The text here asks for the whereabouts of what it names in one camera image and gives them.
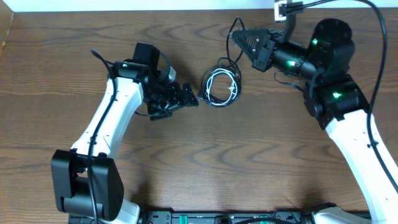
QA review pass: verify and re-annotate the white cable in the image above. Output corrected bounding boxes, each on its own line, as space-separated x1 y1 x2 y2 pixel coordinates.
205 68 239 106

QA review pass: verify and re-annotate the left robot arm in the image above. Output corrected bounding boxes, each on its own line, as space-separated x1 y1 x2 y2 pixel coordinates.
50 42 198 223

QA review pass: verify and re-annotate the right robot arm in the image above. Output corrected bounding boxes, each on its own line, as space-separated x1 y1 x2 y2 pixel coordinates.
231 19 397 223

